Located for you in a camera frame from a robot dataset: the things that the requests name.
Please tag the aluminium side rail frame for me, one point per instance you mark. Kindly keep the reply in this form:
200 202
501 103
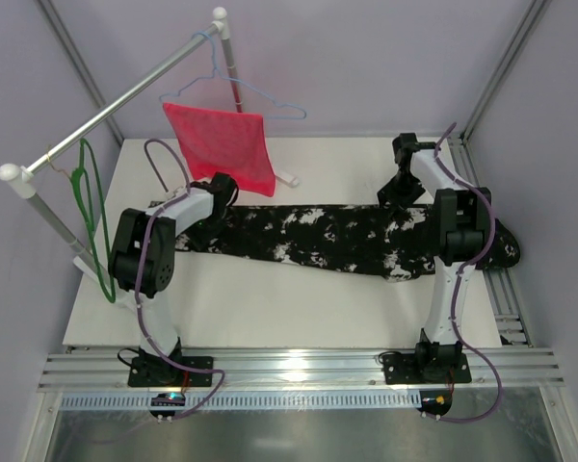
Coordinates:
505 302

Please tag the aluminium front rail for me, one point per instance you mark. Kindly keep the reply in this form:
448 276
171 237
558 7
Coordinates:
97 369

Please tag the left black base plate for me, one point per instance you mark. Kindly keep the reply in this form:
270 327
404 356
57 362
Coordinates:
154 372

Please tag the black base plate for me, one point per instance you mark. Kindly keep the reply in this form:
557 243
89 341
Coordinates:
154 372
405 368

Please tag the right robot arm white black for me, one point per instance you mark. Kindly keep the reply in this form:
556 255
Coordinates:
462 232

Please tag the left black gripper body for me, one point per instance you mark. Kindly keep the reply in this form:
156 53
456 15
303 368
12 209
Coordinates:
204 233

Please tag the black white tie-dye trousers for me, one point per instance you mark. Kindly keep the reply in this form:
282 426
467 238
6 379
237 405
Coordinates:
360 239

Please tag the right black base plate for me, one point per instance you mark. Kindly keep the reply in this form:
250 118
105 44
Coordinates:
405 368

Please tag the red cloth towel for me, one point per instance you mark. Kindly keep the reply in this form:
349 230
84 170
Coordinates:
213 141

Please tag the silver white clothes rack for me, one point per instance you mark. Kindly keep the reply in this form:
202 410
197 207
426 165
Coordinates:
19 178

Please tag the blue wire hanger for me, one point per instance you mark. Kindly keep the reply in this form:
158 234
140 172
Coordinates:
250 86

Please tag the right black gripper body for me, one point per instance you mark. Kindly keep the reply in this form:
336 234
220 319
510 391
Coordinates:
397 191

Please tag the perforated cable duct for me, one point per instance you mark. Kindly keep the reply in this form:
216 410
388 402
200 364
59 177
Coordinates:
242 400

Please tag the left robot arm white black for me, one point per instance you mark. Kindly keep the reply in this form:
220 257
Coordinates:
142 262

